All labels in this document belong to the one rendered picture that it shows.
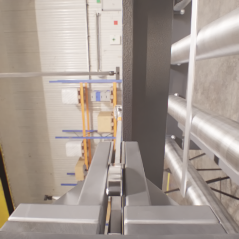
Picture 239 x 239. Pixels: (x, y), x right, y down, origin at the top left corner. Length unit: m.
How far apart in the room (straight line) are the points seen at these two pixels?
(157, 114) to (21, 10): 10.80
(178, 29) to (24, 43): 9.78
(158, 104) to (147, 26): 0.10
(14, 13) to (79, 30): 3.32
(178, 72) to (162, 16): 0.97
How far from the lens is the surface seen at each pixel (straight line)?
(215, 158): 0.83
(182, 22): 1.25
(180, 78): 1.22
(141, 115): 0.25
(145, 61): 0.24
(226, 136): 0.51
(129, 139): 0.17
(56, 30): 10.04
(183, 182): 0.78
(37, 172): 12.19
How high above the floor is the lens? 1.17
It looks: 1 degrees up
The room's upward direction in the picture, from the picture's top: 90 degrees counter-clockwise
